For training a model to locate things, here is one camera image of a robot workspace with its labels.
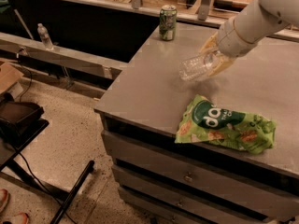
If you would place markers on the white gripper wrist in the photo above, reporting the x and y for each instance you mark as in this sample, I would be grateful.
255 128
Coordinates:
233 42

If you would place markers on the clear plastic water bottle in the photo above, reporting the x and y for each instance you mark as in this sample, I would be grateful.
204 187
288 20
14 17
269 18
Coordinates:
198 67

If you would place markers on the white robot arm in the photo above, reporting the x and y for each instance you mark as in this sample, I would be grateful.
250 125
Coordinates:
242 33

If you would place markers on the green soda can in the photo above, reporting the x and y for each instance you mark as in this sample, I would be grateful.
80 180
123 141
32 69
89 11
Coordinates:
168 19

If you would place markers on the small upright water bottle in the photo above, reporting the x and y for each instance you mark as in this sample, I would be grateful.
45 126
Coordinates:
44 36

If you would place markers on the green snack chip bag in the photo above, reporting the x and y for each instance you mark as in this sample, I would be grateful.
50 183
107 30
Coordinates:
203 122

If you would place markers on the grey drawer cabinet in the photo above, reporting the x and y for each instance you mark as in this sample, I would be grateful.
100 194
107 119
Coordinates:
197 183

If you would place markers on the black metal stand leg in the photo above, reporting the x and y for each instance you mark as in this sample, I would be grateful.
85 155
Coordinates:
72 194

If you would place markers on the cardboard box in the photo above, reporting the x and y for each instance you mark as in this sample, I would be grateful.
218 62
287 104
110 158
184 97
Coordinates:
10 80

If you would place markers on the black monitor on stand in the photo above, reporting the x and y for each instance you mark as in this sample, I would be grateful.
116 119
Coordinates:
19 120

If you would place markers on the red white shoe lower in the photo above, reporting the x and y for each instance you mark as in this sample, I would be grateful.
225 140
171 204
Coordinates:
21 218

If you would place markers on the red white shoe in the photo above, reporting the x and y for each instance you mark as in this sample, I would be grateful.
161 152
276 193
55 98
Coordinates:
21 218
4 197

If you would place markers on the red white shoe upper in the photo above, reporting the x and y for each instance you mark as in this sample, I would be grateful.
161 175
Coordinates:
4 197

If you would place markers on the grey metal shelf rail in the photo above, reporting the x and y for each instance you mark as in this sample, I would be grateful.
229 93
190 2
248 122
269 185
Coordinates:
81 61

